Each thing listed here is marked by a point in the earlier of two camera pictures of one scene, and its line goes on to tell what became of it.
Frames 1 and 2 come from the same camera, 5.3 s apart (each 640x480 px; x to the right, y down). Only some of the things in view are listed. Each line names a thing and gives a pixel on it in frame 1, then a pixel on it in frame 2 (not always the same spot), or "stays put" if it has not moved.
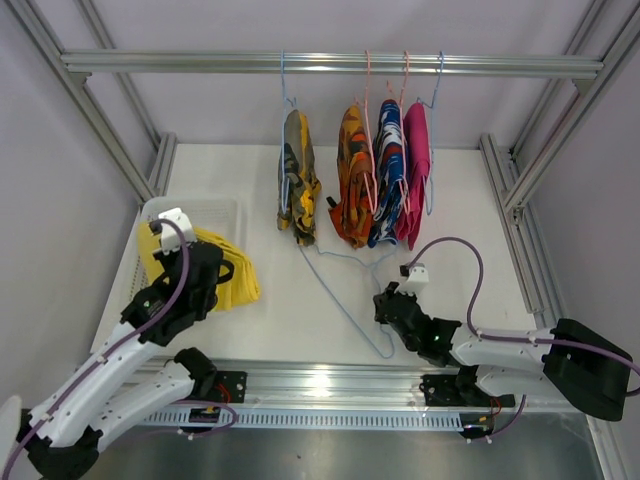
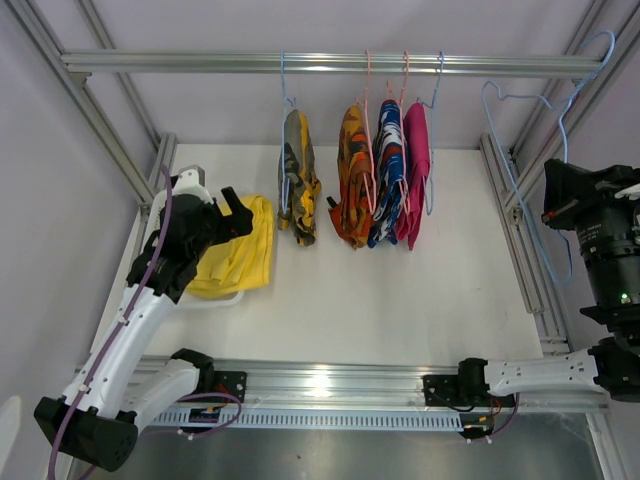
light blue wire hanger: (342, 299) → (569, 274)
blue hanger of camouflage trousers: (285, 103) stays put
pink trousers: (417, 170) stays put
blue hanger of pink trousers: (431, 109) stays put
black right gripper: (390, 290) → (570, 191)
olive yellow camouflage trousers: (298, 184) stays put
